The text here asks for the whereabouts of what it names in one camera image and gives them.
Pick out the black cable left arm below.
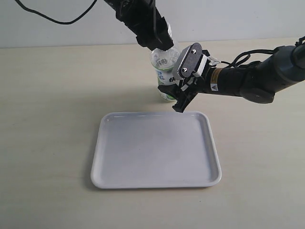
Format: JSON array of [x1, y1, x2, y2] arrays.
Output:
[[14, 0, 97, 24]]

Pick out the clear labelled drink bottle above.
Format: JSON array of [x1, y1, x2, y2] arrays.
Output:
[[150, 22, 181, 103]]

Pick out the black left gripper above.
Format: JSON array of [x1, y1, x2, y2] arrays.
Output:
[[116, 0, 173, 51]]

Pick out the white rectangular plastic tray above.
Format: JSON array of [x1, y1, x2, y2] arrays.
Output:
[[91, 111, 222, 189]]

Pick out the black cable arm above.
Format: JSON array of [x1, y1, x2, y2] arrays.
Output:
[[207, 49, 275, 70], [14, 0, 97, 24]]

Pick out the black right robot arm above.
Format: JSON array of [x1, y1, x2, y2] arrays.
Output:
[[158, 37, 305, 113]]

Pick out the white bottle cap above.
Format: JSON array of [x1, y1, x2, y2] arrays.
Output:
[[167, 23, 172, 39]]

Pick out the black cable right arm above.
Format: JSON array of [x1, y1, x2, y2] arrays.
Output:
[[207, 49, 275, 70]]

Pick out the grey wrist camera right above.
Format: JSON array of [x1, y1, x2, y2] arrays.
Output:
[[172, 42, 208, 80]]

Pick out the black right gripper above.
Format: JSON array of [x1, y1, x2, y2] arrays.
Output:
[[158, 50, 212, 113]]

